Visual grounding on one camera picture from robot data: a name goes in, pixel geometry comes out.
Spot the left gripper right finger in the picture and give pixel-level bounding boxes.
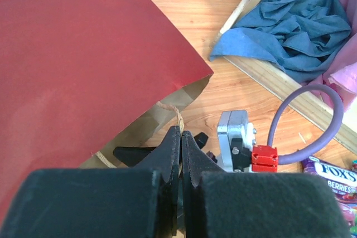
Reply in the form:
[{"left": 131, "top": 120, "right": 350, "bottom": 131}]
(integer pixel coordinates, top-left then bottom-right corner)
[{"left": 181, "top": 131, "right": 350, "bottom": 237}]

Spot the purple snack packet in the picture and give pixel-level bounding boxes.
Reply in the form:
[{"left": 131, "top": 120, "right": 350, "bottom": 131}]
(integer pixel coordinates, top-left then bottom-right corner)
[{"left": 301, "top": 156, "right": 356, "bottom": 236}]

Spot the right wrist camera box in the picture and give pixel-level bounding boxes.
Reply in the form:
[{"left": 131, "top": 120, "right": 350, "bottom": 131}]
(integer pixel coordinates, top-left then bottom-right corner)
[{"left": 217, "top": 110, "right": 256, "bottom": 172}]

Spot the blue-grey cloth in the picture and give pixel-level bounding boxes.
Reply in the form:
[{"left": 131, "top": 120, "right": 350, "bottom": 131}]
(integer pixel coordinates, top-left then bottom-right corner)
[{"left": 209, "top": 0, "right": 351, "bottom": 83}]

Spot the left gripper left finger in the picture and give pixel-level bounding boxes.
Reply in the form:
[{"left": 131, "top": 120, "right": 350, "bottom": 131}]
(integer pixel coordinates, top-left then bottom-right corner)
[{"left": 1, "top": 126, "right": 181, "bottom": 237}]

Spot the red paper bag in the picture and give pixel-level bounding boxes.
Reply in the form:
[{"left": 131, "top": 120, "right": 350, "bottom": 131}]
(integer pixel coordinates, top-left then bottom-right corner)
[{"left": 1, "top": 0, "right": 213, "bottom": 217}]

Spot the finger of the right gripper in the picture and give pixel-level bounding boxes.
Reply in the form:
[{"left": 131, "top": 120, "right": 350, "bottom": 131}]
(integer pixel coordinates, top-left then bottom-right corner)
[
  {"left": 113, "top": 147, "right": 156, "bottom": 167},
  {"left": 194, "top": 132, "right": 208, "bottom": 149}
]

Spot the pink shirt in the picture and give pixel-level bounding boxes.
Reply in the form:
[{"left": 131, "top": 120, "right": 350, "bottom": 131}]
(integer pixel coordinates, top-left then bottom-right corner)
[{"left": 312, "top": 0, "right": 356, "bottom": 111}]

